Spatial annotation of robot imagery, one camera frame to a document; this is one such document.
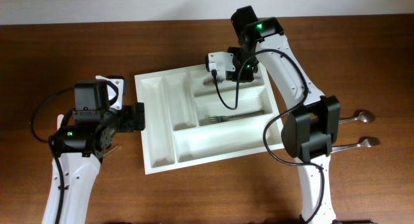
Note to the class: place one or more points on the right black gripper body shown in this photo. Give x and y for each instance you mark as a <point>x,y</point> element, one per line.
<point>241,76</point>

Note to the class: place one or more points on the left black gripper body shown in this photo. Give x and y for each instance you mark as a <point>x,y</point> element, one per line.
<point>139,116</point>

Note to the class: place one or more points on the steel spoon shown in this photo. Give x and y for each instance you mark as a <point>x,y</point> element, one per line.
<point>363,116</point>
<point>213,81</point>

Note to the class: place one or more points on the white plastic cutlery tray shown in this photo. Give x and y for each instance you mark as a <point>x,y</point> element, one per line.
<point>189,123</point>

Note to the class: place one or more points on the steel fork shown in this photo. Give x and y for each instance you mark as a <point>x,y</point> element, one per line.
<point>366,142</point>
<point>219,119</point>

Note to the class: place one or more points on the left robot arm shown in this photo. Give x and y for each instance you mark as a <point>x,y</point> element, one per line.
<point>83,138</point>

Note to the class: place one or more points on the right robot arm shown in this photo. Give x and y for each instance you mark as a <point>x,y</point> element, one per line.
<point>312,119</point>

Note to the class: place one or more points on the steel serrated tongs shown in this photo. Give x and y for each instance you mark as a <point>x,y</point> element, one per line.
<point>111,150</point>

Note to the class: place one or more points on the white plastic knife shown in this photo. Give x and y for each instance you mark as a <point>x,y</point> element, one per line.
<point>59,120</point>

